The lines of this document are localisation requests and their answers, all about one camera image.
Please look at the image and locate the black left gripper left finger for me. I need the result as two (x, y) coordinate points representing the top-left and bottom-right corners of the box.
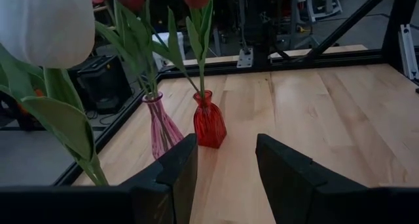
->
(0, 134), (199, 224)

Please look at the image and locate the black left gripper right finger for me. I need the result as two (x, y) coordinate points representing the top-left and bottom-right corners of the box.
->
(255, 134), (419, 224)

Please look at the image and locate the pink ribbed glass vase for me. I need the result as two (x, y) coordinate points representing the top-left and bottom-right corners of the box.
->
(141, 92), (185, 160)

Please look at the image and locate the white artificial tulip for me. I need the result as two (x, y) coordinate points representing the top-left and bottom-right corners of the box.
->
(0, 43), (46, 102)
(0, 0), (109, 187)

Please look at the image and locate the red ribbed glass vase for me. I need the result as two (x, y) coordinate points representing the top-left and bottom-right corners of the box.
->
(192, 89), (228, 149)

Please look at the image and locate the black storage box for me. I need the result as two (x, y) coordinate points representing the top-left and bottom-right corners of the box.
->
(75, 55), (132, 115)

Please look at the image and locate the white office chair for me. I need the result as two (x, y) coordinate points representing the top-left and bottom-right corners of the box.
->
(306, 0), (344, 23)

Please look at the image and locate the black aluminium table frame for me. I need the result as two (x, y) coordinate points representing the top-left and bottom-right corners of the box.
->
(54, 0), (419, 187)

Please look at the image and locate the white base bracket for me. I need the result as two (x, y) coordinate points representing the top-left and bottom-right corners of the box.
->
(236, 47), (255, 69)

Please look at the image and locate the silver aluminium rail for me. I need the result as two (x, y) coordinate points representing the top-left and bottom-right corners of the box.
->
(397, 23), (419, 81)

